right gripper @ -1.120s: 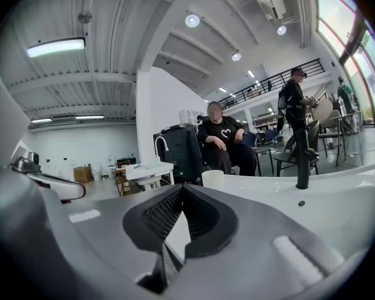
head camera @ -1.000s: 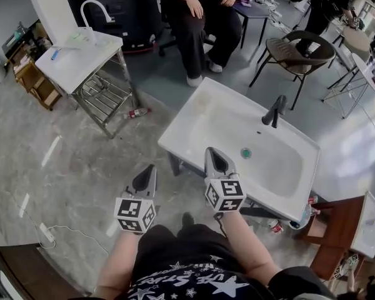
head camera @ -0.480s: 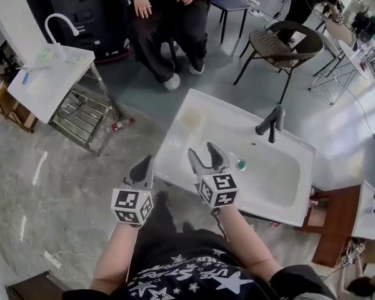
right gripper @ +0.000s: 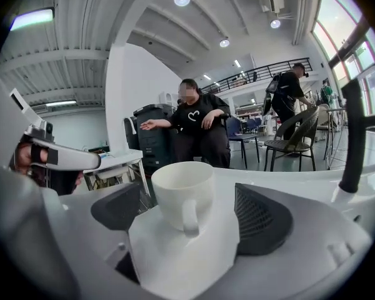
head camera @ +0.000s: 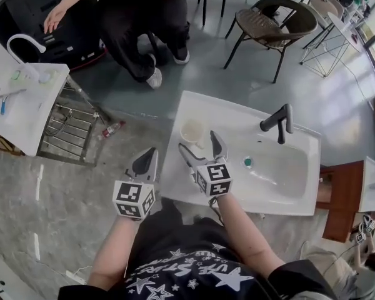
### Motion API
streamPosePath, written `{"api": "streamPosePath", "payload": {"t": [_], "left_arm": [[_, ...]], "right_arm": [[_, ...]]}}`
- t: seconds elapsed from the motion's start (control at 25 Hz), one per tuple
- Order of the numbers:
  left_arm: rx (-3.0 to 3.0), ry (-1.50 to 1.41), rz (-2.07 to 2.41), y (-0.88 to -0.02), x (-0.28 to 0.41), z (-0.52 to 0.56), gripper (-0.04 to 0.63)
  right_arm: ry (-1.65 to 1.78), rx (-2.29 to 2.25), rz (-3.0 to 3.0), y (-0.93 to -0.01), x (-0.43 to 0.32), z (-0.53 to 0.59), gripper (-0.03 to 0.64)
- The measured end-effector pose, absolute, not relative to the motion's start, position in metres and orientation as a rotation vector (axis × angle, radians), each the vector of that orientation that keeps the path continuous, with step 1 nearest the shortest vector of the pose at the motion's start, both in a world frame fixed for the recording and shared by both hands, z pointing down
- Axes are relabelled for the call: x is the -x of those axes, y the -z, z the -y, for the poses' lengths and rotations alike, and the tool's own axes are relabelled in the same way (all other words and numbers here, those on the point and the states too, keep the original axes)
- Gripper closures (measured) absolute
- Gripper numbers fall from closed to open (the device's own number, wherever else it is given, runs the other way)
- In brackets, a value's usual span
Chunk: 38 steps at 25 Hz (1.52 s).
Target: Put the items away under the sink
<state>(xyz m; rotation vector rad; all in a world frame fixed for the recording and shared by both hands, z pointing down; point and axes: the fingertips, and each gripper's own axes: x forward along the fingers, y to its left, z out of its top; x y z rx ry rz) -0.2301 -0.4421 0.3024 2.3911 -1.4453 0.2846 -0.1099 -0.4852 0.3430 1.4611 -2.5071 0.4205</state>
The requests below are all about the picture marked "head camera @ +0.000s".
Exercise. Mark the clear small cup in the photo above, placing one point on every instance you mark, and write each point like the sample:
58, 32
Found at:
45, 77

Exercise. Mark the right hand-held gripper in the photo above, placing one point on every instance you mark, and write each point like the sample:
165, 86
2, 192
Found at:
217, 178

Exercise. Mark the person's black trousers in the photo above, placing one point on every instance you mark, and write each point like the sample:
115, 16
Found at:
170, 211

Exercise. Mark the person's left forearm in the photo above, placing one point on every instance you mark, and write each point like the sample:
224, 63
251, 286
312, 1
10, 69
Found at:
112, 255

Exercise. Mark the round white table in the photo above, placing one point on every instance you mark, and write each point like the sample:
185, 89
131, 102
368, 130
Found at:
347, 33

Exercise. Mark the green rimmed small cup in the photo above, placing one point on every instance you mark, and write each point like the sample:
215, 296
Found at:
17, 75

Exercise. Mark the brown rattan chair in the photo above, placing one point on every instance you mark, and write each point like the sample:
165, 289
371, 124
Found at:
262, 23

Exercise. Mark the person's black printed shirt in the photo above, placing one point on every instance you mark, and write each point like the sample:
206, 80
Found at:
181, 267

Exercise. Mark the person's right forearm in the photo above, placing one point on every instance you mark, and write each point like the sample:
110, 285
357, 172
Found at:
250, 239

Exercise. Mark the white ceramic sink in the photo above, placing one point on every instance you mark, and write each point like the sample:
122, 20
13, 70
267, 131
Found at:
278, 180

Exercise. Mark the white cup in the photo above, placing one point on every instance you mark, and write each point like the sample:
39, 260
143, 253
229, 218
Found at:
192, 131

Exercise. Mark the black faucet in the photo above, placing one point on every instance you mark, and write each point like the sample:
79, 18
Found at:
282, 120

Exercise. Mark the large black equipment case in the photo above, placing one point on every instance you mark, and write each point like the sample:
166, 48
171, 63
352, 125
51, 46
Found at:
28, 8

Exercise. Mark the small white sink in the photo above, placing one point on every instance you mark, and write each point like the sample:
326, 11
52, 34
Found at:
22, 117

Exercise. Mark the white gooseneck faucet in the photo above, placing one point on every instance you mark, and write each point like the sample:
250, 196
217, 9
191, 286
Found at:
31, 70

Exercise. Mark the red label plastic bottle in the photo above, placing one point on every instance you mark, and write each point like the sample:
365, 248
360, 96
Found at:
112, 129

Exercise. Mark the brown wooden sink cabinet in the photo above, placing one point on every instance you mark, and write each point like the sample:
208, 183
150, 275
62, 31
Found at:
343, 183

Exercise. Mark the grey chair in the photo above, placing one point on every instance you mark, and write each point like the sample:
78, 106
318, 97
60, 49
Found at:
326, 5

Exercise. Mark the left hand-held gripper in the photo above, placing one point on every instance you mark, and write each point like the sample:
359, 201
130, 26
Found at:
128, 194

